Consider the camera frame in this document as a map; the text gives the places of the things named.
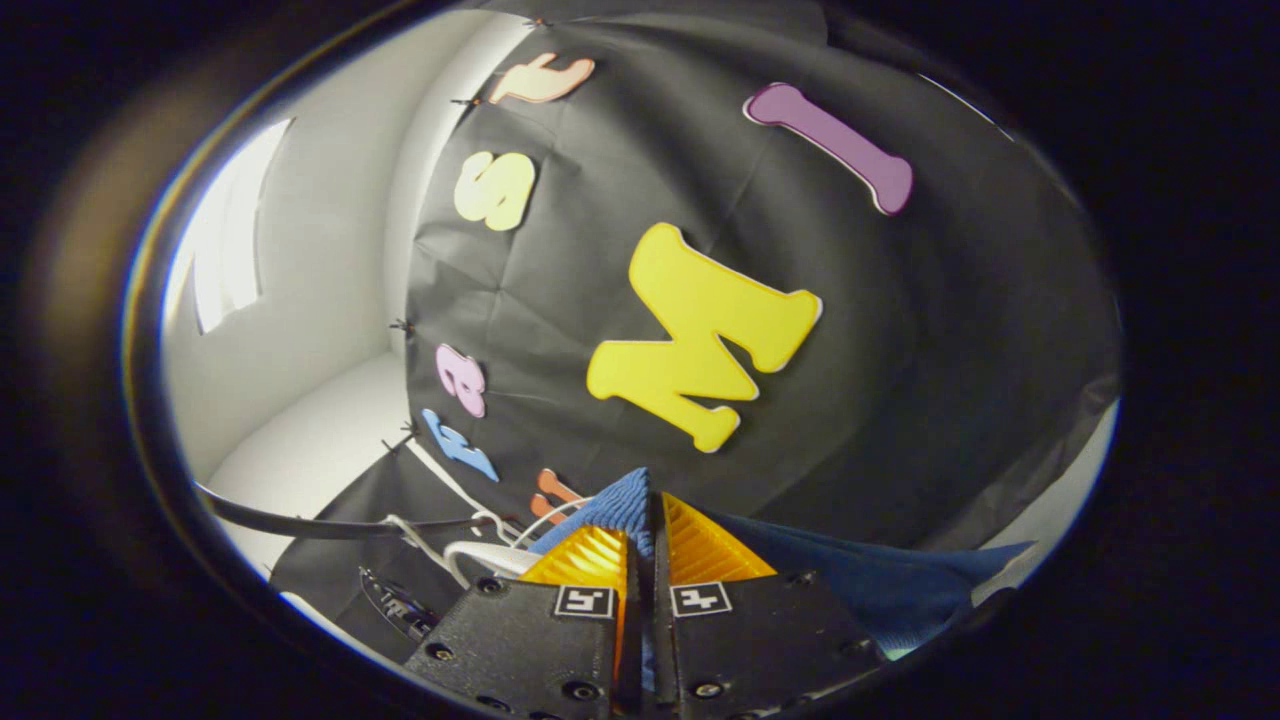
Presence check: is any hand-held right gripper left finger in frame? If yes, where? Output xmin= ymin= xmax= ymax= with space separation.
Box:
xmin=405 ymin=525 xmax=641 ymax=717

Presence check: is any blue jacket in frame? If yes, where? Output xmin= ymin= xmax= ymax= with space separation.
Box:
xmin=528 ymin=468 xmax=1036 ymax=661

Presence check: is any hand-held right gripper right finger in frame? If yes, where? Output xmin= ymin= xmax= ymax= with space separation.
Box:
xmin=655 ymin=492 xmax=886 ymax=719

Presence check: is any black clothes rack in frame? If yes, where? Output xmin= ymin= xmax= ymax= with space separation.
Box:
xmin=195 ymin=483 xmax=501 ymax=541

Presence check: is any large ceiling light panel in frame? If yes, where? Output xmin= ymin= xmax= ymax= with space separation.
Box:
xmin=190 ymin=118 xmax=296 ymax=336

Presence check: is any black backdrop cloth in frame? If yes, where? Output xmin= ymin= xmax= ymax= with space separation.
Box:
xmin=270 ymin=0 xmax=1121 ymax=661

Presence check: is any white clothes hanger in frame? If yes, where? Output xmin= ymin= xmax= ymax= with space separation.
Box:
xmin=443 ymin=498 xmax=593 ymax=591
xmin=385 ymin=510 xmax=521 ymax=581

